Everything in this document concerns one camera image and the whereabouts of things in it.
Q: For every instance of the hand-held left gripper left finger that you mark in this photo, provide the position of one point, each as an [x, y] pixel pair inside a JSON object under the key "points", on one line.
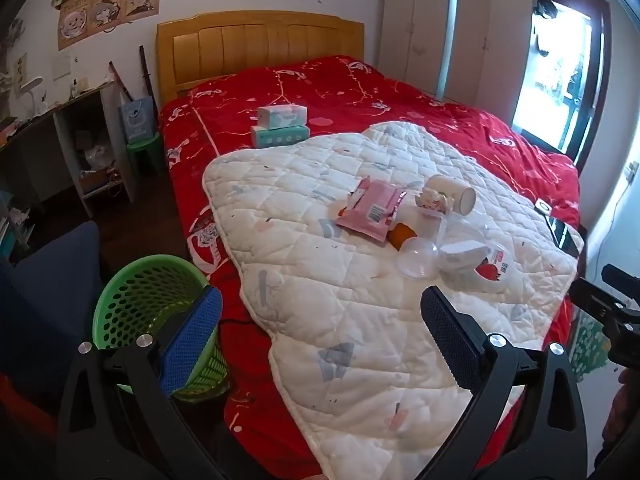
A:
{"points": [[195, 340]]}

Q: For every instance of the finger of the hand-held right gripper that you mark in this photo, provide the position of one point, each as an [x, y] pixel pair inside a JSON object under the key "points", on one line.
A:
{"points": [[595, 297], [616, 275]]}

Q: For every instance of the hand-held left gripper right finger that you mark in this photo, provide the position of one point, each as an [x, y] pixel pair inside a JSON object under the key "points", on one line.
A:
{"points": [[450, 340]]}

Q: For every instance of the green plastic mesh basket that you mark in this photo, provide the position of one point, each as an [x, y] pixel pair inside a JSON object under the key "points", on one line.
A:
{"points": [[135, 300]]}

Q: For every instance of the small white box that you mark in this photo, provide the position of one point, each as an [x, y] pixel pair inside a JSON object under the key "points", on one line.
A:
{"points": [[462, 256]]}

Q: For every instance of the clear plastic dome lid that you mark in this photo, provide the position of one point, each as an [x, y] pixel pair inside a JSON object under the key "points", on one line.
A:
{"points": [[417, 260]]}

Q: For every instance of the small orange wrapper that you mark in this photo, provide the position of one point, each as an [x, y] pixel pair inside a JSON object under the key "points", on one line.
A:
{"points": [[402, 237]]}

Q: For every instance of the clear plastic container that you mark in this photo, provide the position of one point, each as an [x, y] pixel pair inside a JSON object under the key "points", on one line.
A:
{"points": [[425, 225]]}

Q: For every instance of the white wrapper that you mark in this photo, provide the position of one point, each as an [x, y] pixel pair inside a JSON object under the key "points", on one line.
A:
{"points": [[432, 204]]}

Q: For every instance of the white cup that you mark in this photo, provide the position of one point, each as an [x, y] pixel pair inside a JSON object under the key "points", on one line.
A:
{"points": [[457, 194]]}

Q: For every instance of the pink snack wrapper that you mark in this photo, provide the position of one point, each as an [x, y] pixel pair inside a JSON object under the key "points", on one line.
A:
{"points": [[372, 207]]}

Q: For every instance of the person's right hand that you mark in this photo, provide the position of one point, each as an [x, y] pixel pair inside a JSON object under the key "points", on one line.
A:
{"points": [[627, 400]]}

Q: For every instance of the green printed mat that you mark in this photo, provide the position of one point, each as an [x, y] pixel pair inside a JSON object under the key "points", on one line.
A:
{"points": [[587, 350]]}

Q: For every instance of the black smartphone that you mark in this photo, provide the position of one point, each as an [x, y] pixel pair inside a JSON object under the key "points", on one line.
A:
{"points": [[562, 235]]}

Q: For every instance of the small white device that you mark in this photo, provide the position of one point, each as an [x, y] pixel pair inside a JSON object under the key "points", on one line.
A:
{"points": [[542, 206]]}

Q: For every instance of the white quilted blanket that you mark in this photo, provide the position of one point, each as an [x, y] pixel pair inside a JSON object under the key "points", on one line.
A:
{"points": [[310, 260]]}

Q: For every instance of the blue chair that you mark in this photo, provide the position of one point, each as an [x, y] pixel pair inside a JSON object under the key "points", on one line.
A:
{"points": [[50, 285]]}

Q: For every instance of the orange red cloth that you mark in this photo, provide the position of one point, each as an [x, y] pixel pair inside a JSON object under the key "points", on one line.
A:
{"points": [[25, 410]]}

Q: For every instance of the green plastic stool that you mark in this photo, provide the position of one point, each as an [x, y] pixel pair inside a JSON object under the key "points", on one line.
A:
{"points": [[145, 147]]}

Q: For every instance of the clear plastic bag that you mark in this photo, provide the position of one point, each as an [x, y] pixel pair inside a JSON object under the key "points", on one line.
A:
{"points": [[95, 159]]}

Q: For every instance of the row of books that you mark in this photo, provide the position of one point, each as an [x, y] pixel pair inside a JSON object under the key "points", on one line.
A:
{"points": [[12, 225]]}

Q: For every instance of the teal tissue pack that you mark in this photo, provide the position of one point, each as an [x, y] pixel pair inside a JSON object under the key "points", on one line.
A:
{"points": [[280, 137]]}

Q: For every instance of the blue paper bag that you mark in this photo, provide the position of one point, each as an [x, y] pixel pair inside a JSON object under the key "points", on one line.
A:
{"points": [[136, 120]]}

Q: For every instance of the white tissue pack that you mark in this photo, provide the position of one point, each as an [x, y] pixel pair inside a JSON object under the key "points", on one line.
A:
{"points": [[280, 116]]}

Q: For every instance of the white desk with shelves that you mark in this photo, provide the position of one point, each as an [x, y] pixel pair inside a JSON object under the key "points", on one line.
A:
{"points": [[65, 110]]}

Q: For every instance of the red long stick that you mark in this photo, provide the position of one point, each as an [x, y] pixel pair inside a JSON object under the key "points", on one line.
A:
{"points": [[121, 81]]}

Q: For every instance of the dark long stick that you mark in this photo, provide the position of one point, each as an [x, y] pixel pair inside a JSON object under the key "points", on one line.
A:
{"points": [[146, 70]]}

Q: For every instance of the white wardrobe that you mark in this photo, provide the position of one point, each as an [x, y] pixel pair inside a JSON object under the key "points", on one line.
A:
{"points": [[480, 35]]}

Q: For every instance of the red printed bedspread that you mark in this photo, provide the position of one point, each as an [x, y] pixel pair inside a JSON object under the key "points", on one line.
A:
{"points": [[310, 85]]}

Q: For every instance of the white desk lamp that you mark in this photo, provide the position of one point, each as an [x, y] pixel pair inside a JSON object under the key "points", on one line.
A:
{"points": [[31, 87]]}

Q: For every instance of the wooden bed headboard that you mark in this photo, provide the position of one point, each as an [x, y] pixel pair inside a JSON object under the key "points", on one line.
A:
{"points": [[250, 40]]}

